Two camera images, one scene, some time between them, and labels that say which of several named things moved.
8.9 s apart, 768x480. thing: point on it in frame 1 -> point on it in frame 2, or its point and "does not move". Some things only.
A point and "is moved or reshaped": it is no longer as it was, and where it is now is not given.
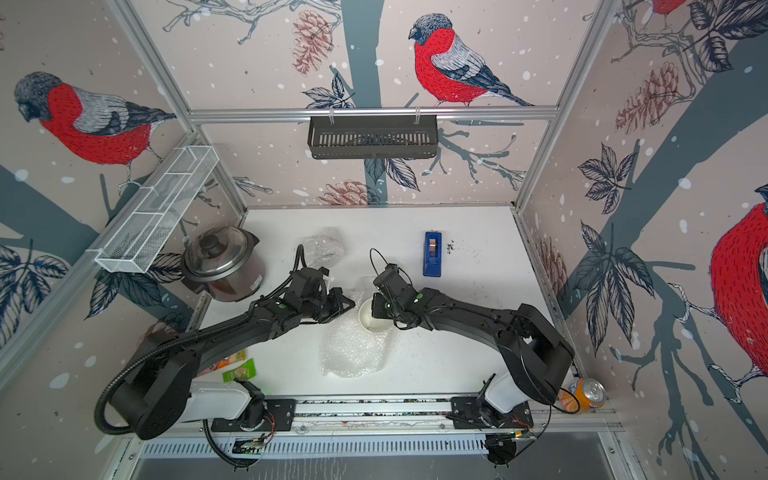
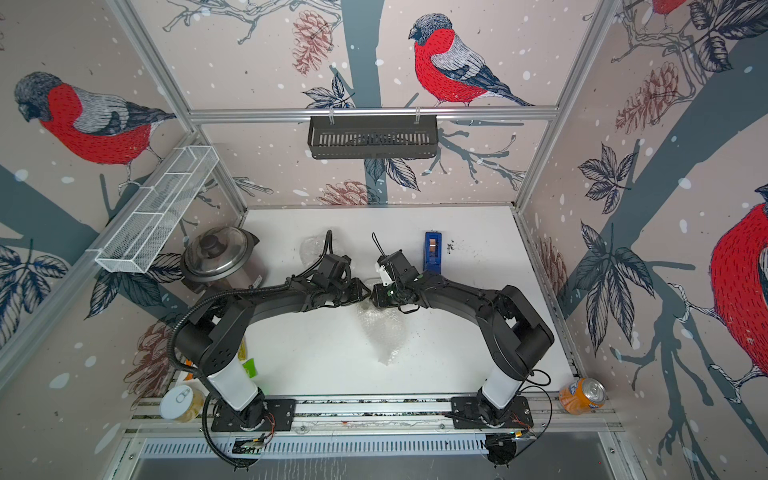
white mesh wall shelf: [156, 210] does not move
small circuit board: [247, 446] does not move
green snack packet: [246, 372] does not move
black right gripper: [377, 305] -> [379, 297]
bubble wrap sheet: [350, 350] is moved or reshaped
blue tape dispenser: [432, 254] does not move
